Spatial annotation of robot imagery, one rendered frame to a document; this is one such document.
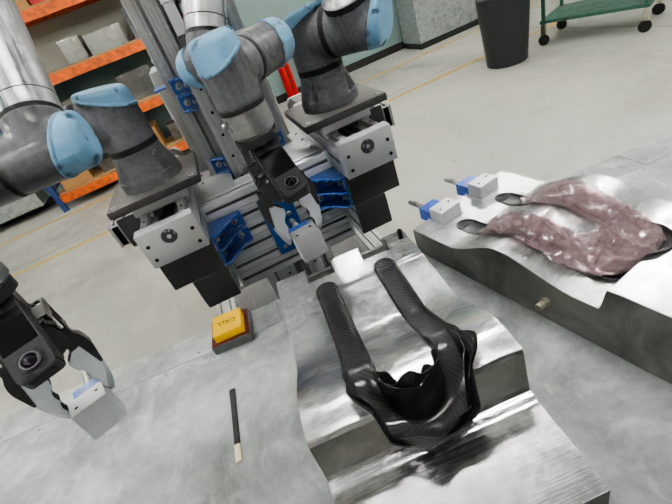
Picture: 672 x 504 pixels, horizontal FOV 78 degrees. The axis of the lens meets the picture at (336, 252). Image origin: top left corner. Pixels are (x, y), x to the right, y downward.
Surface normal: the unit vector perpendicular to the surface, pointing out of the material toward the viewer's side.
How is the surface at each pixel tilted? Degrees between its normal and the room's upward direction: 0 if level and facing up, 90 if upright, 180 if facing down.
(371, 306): 3
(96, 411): 90
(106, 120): 88
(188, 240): 90
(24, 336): 33
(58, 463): 0
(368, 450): 83
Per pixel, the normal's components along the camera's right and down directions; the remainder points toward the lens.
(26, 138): 0.07, -0.11
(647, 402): -0.30, -0.78
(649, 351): -0.80, 0.52
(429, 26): 0.38, 0.43
